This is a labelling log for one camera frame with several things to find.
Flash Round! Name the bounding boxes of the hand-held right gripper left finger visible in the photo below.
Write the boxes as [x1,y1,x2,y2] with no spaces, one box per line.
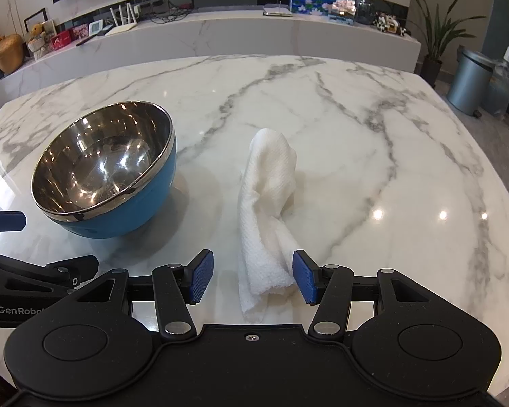
[74,249,215,342]

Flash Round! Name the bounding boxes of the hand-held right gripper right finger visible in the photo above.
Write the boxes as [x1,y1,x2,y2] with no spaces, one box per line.
[292,249,433,342]

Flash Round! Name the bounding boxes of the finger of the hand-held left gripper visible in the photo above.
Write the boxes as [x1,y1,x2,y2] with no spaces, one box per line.
[0,249,99,297]
[0,208,27,232]

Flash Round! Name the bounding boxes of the white cloth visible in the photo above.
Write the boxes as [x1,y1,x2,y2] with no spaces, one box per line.
[237,127,300,324]

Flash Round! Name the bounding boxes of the blue steel bowl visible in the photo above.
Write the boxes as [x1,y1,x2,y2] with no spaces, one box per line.
[31,101,178,239]

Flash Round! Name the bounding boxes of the golden vase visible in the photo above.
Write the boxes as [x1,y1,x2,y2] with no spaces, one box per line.
[0,33,25,75]

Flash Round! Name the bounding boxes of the teddy bear figure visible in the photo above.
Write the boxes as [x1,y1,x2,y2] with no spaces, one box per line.
[26,23,52,59]

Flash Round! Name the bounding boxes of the red box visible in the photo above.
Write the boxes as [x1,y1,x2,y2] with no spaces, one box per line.
[50,32,73,51]

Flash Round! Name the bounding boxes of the black comb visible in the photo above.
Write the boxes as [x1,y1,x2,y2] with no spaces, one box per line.
[76,24,114,47]

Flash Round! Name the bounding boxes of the white router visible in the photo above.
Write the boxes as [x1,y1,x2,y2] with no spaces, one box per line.
[108,3,138,35]

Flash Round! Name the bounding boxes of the potted plant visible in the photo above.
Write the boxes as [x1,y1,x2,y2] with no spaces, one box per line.
[405,0,488,88]

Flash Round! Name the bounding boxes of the grey trash can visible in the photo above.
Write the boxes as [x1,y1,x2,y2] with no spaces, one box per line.
[446,47,499,116]

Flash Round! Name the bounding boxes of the white flat device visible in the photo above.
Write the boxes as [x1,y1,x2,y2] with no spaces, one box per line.
[263,3,294,18]

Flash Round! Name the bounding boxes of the cow figurines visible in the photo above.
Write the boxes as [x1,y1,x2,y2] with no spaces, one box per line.
[373,12,411,37]

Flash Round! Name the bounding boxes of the small framed photo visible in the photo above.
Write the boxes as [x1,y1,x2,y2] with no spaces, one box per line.
[330,0,358,22]

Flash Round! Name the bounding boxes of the dark glass jar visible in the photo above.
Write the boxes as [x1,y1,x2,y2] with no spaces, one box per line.
[354,0,382,26]

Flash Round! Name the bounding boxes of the clear water jug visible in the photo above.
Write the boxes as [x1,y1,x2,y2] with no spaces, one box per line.
[486,49,509,120]

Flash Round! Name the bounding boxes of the picture frame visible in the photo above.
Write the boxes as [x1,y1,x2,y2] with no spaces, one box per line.
[24,7,48,35]

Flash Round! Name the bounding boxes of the black cables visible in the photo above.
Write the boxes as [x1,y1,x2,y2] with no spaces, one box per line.
[148,7,191,23]

